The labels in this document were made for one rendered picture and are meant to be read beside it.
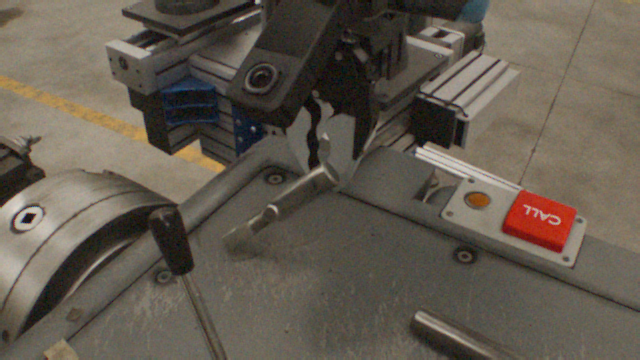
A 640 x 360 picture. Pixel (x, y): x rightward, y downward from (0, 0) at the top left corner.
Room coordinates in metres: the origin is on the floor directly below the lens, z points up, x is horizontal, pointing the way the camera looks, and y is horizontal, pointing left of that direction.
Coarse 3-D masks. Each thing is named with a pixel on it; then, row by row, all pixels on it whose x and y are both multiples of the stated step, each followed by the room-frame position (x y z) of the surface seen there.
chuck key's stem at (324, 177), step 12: (324, 168) 0.35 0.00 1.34; (300, 180) 0.35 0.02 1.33; (312, 180) 0.35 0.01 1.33; (324, 180) 0.35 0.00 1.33; (336, 180) 0.35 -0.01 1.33; (324, 192) 0.35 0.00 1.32; (300, 204) 0.34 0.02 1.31; (288, 216) 0.34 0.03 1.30; (240, 228) 0.35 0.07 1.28; (252, 228) 0.34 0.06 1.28; (228, 240) 0.34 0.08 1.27; (240, 240) 0.34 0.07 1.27
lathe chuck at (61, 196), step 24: (24, 192) 0.45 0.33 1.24; (48, 192) 0.45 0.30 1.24; (72, 192) 0.45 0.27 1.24; (96, 192) 0.45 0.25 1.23; (120, 192) 0.46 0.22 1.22; (0, 216) 0.41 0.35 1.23; (48, 216) 0.41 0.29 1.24; (72, 216) 0.41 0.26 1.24; (0, 240) 0.38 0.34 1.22; (24, 240) 0.38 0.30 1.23; (0, 264) 0.36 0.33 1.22; (24, 264) 0.35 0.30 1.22; (0, 288) 0.33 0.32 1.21; (0, 312) 0.31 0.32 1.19
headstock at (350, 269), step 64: (256, 192) 0.43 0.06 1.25; (384, 192) 0.43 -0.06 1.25; (448, 192) 0.43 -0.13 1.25; (128, 256) 0.34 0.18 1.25; (192, 256) 0.34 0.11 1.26; (256, 256) 0.34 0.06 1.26; (320, 256) 0.34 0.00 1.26; (384, 256) 0.34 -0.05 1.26; (448, 256) 0.34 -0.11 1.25; (512, 256) 0.34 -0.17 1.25; (576, 256) 0.34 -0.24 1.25; (64, 320) 0.26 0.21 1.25; (128, 320) 0.26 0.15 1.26; (192, 320) 0.27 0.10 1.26; (256, 320) 0.27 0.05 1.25; (320, 320) 0.27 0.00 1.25; (384, 320) 0.27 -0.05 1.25; (512, 320) 0.26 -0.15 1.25; (576, 320) 0.26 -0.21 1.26
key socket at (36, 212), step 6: (24, 210) 0.42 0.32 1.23; (30, 210) 0.42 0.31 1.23; (36, 210) 0.42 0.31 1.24; (18, 216) 0.41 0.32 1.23; (24, 216) 0.41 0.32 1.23; (30, 216) 0.42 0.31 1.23; (36, 216) 0.41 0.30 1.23; (42, 216) 0.41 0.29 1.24; (18, 222) 0.40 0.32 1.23; (24, 222) 0.41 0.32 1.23; (30, 222) 0.41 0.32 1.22; (36, 222) 0.40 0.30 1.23; (18, 228) 0.39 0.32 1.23; (24, 228) 0.39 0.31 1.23
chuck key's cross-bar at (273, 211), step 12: (384, 132) 0.52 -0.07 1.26; (396, 132) 0.54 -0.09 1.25; (372, 144) 0.48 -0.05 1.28; (288, 192) 0.31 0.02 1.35; (300, 192) 0.32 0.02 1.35; (312, 192) 0.34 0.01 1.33; (276, 204) 0.28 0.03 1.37; (288, 204) 0.29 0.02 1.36; (264, 216) 0.27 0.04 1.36; (276, 216) 0.27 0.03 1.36
